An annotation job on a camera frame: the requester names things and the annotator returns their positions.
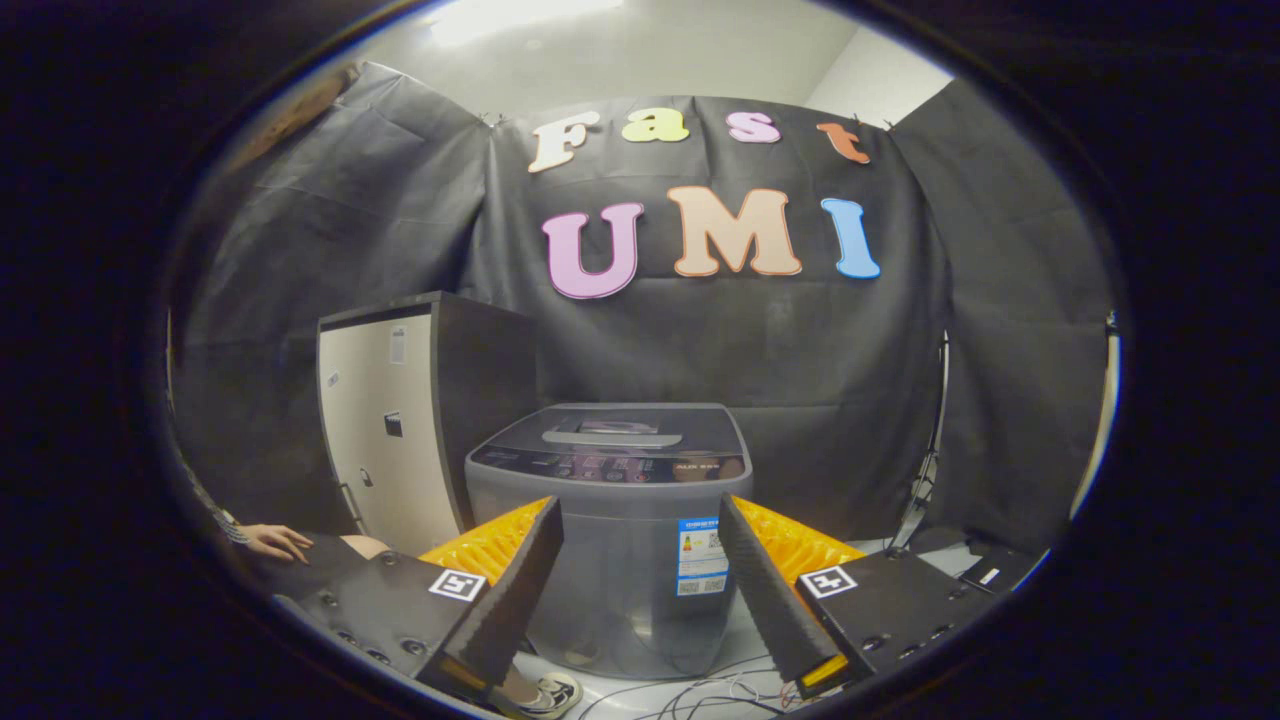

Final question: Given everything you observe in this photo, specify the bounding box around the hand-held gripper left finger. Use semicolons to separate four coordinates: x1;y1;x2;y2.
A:
272;496;564;703

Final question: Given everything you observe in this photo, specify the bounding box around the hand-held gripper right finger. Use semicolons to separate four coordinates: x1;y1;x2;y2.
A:
718;494;1003;701

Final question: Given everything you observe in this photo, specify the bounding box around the grey washing machine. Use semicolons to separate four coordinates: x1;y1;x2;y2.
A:
465;402;756;682

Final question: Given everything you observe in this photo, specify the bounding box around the dark glass washing machine lid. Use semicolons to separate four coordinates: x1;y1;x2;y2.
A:
488;402;743;458

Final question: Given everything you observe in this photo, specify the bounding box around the person's shoe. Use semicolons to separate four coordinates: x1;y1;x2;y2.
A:
495;670;585;719

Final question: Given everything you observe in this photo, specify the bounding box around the person's leg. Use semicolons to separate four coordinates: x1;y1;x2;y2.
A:
250;533;393;601

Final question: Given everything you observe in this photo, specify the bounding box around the beige cabinet with dark sides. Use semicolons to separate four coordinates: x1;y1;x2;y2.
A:
317;290;541;557

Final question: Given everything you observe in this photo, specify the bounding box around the black light stand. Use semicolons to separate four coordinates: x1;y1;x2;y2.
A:
885;330;952;557

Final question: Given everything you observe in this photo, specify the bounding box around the black box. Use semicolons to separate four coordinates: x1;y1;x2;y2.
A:
955;540;1049;597

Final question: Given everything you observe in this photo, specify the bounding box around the black backdrop cloth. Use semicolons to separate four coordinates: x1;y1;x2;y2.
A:
170;60;1113;557

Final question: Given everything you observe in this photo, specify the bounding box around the white pole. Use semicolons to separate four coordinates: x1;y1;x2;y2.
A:
1067;312;1122;522

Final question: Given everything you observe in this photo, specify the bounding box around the brown blurred object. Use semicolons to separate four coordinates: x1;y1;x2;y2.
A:
235;62;363;166

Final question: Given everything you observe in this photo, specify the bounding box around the bundle of floor cables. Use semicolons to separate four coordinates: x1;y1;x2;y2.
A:
580;655;801;720

